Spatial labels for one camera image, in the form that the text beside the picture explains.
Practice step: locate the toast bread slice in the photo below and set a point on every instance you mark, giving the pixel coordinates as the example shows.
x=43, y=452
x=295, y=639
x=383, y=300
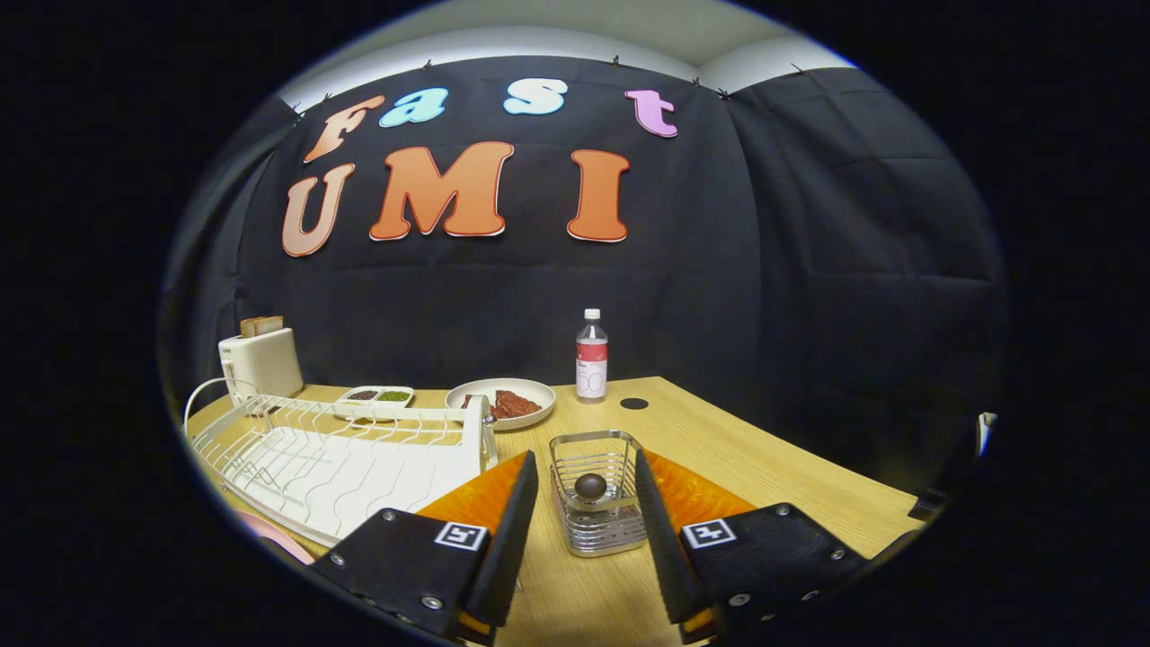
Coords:
x=261, y=326

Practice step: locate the clear bottle with red label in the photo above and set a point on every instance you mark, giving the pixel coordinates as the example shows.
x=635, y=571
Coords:
x=591, y=368

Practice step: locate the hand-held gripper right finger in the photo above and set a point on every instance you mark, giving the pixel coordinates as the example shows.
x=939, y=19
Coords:
x=660, y=539

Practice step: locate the pink plate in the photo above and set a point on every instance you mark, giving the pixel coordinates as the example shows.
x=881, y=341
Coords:
x=269, y=532

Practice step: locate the white round plate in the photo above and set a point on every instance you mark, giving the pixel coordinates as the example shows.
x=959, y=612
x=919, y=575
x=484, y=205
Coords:
x=481, y=388

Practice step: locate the black backdrop cloth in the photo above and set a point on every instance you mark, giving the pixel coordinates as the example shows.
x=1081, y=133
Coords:
x=764, y=270

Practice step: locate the black round table grommet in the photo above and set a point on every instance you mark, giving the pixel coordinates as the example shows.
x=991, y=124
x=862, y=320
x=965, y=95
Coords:
x=634, y=403

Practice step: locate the pile of green beans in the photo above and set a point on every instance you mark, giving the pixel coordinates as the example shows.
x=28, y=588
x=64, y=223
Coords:
x=393, y=395

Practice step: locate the red meat piece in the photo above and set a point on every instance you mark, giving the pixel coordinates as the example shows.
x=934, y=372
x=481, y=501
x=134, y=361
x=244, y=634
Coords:
x=519, y=404
x=499, y=412

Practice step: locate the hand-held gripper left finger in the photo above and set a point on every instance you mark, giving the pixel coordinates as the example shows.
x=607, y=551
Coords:
x=512, y=539

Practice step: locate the white divided dish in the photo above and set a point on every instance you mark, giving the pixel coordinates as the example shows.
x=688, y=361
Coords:
x=373, y=407

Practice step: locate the white toaster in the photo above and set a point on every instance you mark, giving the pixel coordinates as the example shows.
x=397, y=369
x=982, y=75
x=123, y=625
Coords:
x=265, y=364

